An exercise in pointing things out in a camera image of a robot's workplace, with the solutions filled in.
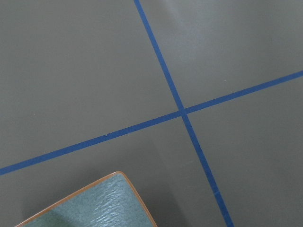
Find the grey square plate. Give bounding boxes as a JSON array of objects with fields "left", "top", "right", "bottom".
[{"left": 19, "top": 171, "right": 157, "bottom": 227}]

